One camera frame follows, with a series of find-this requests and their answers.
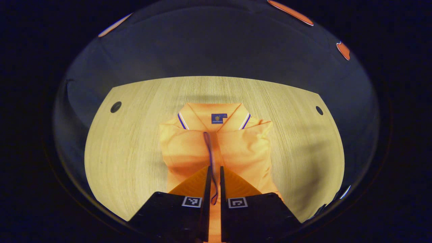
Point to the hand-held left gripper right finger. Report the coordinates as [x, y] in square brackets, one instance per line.
[222, 184]

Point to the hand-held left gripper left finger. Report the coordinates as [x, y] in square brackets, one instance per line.
[209, 184]

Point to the orange T-shirt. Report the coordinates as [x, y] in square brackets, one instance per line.
[236, 148]

